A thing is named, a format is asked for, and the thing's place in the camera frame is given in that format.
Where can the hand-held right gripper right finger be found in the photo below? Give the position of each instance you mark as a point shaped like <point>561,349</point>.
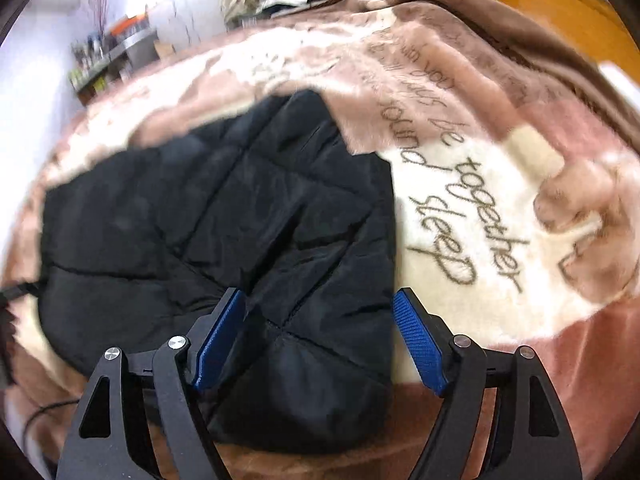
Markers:
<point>417,340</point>

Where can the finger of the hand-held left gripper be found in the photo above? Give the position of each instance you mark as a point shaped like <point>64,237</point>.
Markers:
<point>20,290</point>

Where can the beige brown printed blanket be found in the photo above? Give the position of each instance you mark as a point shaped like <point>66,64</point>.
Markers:
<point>500,185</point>

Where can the black hooded puffer jacket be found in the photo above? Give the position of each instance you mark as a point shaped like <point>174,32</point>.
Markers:
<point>200,220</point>

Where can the cluttered side table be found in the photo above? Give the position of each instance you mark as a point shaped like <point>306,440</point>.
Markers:
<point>100,72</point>

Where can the wooden wardrobe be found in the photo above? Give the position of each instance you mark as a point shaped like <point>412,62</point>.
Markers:
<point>565,15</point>

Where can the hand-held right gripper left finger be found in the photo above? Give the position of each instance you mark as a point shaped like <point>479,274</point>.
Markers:
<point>220,335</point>

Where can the pink flower branches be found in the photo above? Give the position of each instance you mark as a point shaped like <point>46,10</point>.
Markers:
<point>100,7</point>

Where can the orange and white box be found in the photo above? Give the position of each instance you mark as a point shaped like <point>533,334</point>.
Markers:
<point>127,25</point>

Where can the pile of clothes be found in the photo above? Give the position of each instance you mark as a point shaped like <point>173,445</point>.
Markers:
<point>295,1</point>

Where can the small cardboard box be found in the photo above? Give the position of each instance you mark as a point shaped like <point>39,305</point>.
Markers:
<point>164,49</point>

